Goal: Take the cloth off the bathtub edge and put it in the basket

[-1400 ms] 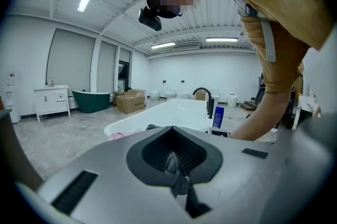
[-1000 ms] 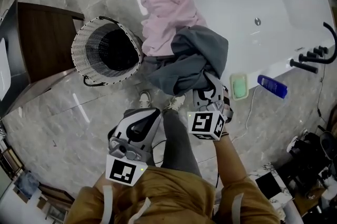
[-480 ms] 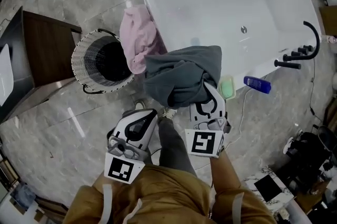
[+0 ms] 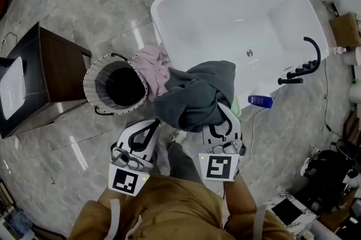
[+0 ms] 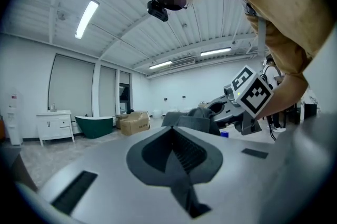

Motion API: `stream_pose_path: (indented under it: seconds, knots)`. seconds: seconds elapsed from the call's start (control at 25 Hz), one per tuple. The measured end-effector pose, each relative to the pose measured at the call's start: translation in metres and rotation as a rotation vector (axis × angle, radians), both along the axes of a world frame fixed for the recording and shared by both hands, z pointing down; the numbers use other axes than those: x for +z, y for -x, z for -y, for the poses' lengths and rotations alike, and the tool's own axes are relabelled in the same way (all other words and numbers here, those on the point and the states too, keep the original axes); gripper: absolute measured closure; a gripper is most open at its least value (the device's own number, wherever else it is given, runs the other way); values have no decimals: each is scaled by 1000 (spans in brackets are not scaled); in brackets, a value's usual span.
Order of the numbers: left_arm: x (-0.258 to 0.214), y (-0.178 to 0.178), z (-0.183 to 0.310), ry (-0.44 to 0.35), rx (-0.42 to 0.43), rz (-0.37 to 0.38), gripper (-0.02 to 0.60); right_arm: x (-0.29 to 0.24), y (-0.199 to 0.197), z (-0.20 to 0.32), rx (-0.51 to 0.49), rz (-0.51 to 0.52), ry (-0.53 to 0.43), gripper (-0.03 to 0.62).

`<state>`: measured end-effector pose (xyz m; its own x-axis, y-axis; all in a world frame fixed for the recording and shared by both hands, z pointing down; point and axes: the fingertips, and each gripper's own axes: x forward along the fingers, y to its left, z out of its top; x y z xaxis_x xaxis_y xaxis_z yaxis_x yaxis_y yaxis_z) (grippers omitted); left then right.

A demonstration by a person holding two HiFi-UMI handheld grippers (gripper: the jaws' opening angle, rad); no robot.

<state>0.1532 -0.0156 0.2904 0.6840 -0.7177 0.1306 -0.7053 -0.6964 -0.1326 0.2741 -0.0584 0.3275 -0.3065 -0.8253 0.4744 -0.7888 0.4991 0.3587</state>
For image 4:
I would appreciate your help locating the small pink bottle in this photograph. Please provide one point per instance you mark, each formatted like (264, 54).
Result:
(339, 50)

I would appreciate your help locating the black bathtub faucet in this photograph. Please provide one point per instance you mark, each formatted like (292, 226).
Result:
(317, 59)

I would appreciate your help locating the white sink basin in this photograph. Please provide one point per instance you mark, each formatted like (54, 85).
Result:
(11, 89)

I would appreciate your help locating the woven laundry basket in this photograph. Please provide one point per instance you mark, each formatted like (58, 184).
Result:
(93, 83)

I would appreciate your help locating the person's left forearm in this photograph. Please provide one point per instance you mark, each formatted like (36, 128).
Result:
(108, 196)

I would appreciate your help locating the metal bathtub drain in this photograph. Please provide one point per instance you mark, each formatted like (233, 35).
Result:
(249, 52)

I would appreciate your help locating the green soap dish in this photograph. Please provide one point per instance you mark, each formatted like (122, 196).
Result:
(235, 109)

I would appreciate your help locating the person's right forearm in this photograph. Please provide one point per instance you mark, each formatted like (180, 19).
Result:
(239, 195)

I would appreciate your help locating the black pad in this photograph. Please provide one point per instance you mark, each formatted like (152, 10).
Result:
(286, 212)

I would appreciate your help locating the person's right shoe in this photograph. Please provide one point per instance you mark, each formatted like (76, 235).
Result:
(178, 136)

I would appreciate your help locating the dark wooden vanity cabinet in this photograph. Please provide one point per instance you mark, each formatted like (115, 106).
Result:
(62, 69)

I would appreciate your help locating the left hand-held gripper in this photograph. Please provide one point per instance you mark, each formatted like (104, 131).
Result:
(122, 181)

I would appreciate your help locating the blue bottle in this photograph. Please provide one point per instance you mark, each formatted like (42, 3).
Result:
(260, 101)

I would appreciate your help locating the dark grey garment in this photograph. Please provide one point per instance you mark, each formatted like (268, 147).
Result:
(194, 95)

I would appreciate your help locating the person's brown hoodie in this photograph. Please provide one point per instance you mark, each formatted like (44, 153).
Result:
(175, 210)

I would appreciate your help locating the person's gray trousers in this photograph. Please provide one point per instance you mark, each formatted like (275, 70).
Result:
(184, 162)

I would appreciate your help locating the small cardboard box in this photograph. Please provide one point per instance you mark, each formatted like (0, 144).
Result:
(345, 31)

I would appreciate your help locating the white round appliance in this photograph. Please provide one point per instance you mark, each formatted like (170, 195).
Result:
(356, 93)

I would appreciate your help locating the pink garment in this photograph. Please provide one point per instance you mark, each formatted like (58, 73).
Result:
(153, 69)

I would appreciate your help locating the white bathtub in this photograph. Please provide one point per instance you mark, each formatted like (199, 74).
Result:
(225, 21)

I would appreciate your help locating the marble side table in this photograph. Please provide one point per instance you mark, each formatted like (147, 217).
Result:
(296, 229)

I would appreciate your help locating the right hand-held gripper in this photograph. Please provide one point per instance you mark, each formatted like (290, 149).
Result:
(218, 166)

